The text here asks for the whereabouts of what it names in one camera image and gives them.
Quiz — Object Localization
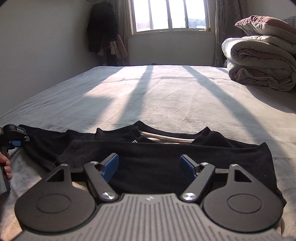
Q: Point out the beige bear sweatshirt black sleeves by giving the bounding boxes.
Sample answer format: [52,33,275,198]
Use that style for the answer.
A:
[23,121,282,197]

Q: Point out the dark clothes hanging in corner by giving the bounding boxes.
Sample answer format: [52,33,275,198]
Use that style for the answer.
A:
[87,1,128,66]

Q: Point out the person's left hand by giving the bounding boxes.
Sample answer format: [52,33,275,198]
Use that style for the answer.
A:
[0,152,13,180]

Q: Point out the grey bed sheet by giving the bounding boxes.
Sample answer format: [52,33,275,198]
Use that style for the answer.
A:
[1,65,295,236]

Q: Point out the folded beige quilt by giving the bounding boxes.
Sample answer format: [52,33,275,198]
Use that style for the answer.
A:
[222,35,295,92]

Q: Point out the maroon pillow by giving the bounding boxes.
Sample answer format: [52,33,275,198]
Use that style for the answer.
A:
[235,15,295,44]

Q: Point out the grey curtain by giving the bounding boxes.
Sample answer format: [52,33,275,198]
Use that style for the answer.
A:
[213,0,247,67]

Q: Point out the window with white frame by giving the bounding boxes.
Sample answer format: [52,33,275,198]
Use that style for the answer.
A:
[129,0,210,34]

